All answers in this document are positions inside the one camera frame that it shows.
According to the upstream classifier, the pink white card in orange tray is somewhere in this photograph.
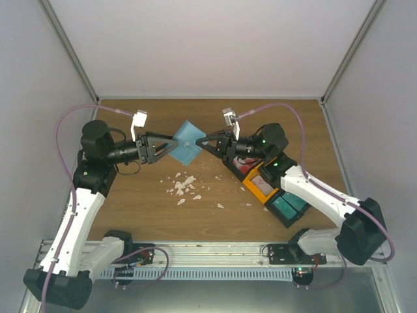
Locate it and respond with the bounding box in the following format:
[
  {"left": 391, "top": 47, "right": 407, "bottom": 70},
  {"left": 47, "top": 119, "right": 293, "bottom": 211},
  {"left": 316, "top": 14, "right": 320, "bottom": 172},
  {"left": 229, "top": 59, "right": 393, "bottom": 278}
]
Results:
[{"left": 252, "top": 175, "right": 274, "bottom": 196}]

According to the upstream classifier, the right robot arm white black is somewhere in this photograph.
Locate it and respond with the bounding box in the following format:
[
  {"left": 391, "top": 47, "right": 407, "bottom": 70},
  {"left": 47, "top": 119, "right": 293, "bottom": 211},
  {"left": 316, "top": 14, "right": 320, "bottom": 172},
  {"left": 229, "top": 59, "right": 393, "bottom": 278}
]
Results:
[{"left": 196, "top": 123, "right": 387, "bottom": 265}]

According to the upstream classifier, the teal credit card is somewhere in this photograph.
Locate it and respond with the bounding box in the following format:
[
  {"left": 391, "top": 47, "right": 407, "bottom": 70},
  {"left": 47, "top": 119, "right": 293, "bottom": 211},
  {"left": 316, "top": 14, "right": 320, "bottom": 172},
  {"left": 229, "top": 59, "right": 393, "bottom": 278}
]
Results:
[{"left": 272, "top": 192, "right": 309, "bottom": 221}]

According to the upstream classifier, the black card tray near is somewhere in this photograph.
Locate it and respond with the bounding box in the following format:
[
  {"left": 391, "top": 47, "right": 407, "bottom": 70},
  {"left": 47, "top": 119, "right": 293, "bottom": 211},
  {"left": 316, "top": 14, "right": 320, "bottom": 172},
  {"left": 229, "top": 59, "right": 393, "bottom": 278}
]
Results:
[{"left": 265, "top": 191, "right": 311, "bottom": 228}]

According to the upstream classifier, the orange card tray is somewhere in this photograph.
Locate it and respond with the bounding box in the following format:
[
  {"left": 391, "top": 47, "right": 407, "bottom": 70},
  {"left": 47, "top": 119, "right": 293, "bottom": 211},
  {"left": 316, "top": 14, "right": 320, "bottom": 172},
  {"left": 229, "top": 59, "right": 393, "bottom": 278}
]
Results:
[{"left": 242, "top": 165, "right": 279, "bottom": 204}]

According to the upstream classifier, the slotted grey cable duct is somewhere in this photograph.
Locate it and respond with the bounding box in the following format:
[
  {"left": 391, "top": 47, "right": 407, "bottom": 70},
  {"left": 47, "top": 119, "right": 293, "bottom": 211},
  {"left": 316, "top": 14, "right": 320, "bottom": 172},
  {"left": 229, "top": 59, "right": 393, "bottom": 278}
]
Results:
[{"left": 116, "top": 267, "right": 293, "bottom": 282}]

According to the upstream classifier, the red white credit card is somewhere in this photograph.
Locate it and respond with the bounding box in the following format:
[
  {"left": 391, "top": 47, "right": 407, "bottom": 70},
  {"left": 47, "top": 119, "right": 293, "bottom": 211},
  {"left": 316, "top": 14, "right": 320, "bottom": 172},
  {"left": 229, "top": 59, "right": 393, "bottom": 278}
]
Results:
[{"left": 233, "top": 157, "right": 258, "bottom": 174}]

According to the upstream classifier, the black card tray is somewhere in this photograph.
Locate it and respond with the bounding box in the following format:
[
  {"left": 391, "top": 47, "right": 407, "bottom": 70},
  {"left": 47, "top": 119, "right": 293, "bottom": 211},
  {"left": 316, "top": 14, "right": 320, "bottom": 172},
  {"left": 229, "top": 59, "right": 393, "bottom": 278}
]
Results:
[
  {"left": 265, "top": 191, "right": 311, "bottom": 228},
  {"left": 220, "top": 156, "right": 261, "bottom": 182}
]

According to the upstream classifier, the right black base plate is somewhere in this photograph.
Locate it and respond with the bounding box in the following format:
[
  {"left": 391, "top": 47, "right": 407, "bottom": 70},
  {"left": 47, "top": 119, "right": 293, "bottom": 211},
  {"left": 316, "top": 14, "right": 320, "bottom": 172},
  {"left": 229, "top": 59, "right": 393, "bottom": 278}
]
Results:
[{"left": 261, "top": 243, "right": 327, "bottom": 265}]

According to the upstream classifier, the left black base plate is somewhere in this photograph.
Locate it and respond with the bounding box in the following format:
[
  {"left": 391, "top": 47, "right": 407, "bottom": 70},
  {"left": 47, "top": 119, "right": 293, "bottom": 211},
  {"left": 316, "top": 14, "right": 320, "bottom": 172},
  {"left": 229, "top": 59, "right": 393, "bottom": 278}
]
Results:
[{"left": 112, "top": 243, "right": 155, "bottom": 267}]

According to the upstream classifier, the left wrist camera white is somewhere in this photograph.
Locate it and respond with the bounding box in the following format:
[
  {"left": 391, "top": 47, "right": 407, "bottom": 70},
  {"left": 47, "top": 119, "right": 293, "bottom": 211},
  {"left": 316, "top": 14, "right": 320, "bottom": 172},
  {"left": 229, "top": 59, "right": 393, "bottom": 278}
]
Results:
[{"left": 130, "top": 110, "right": 147, "bottom": 141}]

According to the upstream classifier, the black card tray far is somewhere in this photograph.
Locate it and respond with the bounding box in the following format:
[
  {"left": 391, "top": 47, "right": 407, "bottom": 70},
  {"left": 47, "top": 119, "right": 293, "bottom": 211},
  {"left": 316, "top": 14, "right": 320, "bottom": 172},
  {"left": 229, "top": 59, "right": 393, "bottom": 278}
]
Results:
[{"left": 220, "top": 156, "right": 261, "bottom": 182}]

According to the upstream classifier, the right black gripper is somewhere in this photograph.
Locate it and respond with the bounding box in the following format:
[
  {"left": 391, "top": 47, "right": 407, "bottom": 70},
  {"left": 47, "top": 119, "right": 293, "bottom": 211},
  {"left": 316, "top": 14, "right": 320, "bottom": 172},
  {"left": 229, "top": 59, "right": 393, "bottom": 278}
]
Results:
[{"left": 197, "top": 128, "right": 269, "bottom": 164}]

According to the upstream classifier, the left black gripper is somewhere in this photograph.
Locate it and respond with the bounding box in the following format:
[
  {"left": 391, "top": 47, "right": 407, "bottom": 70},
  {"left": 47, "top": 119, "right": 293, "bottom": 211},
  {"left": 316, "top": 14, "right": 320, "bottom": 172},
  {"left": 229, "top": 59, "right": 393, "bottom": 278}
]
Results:
[{"left": 106, "top": 130, "right": 178, "bottom": 164}]

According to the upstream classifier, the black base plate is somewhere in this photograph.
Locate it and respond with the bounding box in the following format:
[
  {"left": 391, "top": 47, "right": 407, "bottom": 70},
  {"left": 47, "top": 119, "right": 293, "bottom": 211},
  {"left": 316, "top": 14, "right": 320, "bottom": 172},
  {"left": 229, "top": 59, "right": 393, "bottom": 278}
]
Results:
[
  {"left": 261, "top": 243, "right": 327, "bottom": 265},
  {"left": 112, "top": 243, "right": 155, "bottom": 267}
]

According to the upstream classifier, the aluminium front rail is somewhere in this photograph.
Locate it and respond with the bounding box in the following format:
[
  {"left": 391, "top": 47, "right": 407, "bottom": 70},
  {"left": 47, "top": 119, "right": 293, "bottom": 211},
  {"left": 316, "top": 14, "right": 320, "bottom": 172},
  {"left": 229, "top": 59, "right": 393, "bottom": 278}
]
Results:
[{"left": 35, "top": 239, "right": 388, "bottom": 268}]

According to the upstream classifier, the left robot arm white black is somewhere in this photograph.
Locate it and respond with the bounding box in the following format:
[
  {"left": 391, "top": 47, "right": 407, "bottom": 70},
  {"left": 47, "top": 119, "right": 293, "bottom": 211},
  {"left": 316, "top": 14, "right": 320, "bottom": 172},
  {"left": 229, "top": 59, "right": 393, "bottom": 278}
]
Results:
[{"left": 23, "top": 120, "right": 178, "bottom": 310}]

